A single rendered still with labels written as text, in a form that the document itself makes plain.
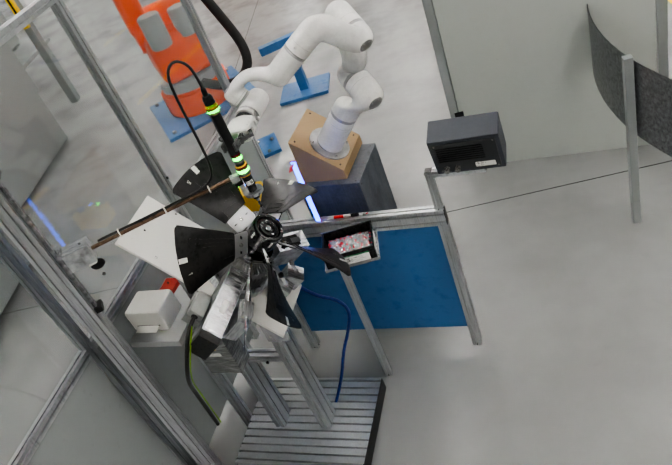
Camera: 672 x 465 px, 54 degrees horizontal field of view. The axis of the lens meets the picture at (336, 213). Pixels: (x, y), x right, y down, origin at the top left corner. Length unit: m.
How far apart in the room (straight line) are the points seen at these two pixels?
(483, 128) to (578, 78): 1.67
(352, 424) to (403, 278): 0.70
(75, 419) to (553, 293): 2.23
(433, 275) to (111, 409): 1.45
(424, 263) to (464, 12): 1.52
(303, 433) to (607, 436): 1.29
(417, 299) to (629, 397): 0.97
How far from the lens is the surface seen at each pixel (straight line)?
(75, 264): 2.35
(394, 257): 2.92
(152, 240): 2.45
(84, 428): 2.71
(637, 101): 3.31
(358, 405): 3.13
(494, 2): 3.78
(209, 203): 2.37
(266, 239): 2.27
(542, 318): 3.34
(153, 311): 2.68
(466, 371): 3.20
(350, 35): 2.32
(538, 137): 4.20
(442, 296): 3.06
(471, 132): 2.39
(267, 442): 3.20
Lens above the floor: 2.53
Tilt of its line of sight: 36 degrees down
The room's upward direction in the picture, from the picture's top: 23 degrees counter-clockwise
